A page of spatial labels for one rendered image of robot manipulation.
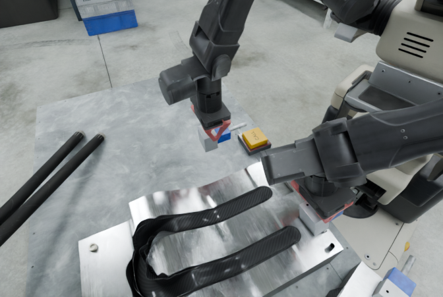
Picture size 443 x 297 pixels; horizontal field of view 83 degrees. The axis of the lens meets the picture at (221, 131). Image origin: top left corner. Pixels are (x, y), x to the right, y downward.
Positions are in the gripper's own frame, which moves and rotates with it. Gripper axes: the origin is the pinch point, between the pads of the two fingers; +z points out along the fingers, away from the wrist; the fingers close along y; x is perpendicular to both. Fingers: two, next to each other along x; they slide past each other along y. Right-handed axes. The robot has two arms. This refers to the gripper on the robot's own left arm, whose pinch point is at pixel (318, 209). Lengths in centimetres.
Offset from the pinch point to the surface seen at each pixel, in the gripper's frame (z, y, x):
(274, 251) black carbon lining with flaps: 4.0, 1.1, -11.8
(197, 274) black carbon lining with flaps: -2.1, -0.1, -26.9
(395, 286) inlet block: 9.1, 15.8, 4.9
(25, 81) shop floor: 34, -258, -122
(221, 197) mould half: 0.7, -14.0, -16.1
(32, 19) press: 8, -395, -116
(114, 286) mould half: 0.1, -7.1, -42.8
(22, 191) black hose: -8, -37, -59
